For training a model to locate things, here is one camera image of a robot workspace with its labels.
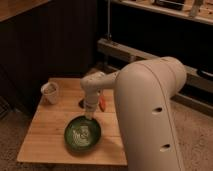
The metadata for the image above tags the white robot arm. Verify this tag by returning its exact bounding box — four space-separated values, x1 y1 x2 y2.
80 57 187 171

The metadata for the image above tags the upper wooden shelf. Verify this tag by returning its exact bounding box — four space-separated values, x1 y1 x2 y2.
112 0 213 26

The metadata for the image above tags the orange red small object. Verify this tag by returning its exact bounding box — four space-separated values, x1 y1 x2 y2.
99 96 106 112

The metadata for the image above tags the grey metal shelf beam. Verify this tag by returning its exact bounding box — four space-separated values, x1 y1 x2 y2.
97 38 213 117

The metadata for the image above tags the wooden square table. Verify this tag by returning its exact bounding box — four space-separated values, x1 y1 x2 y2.
17 78 127 166

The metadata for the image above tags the white paper cup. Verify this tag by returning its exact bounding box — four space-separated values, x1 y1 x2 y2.
41 82 59 105

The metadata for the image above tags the green ceramic bowl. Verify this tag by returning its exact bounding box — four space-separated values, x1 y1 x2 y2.
64 115 101 153

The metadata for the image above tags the black rectangular remote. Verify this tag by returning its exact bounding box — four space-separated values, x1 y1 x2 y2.
78 99 84 109

